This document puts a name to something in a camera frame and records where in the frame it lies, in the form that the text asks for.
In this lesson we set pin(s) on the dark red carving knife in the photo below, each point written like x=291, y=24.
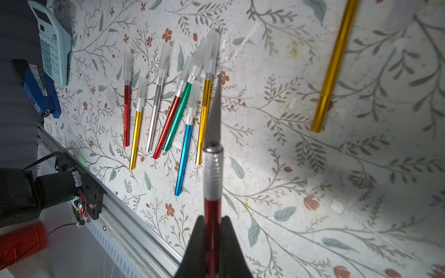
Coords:
x=127, y=76

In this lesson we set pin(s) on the light blue calculator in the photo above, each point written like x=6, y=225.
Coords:
x=55, y=42

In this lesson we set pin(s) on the blue stapler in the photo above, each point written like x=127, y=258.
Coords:
x=38, y=86

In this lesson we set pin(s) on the green carving knife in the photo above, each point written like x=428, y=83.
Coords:
x=191, y=72

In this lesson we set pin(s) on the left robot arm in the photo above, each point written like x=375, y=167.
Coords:
x=23, y=197

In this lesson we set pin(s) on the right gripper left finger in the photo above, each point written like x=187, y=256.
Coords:
x=193, y=264

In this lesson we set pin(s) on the red cylinder object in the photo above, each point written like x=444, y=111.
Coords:
x=22, y=243

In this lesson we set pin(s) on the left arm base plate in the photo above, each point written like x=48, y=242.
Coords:
x=88, y=201

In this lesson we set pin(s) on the silver carving knife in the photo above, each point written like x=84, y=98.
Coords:
x=159, y=81

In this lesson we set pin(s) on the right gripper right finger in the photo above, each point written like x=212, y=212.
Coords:
x=232, y=261

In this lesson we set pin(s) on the blue carving knife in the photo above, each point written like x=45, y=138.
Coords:
x=192, y=107

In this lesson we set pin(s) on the gold carving knife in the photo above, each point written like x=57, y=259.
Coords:
x=140, y=104
x=334, y=65
x=210, y=68

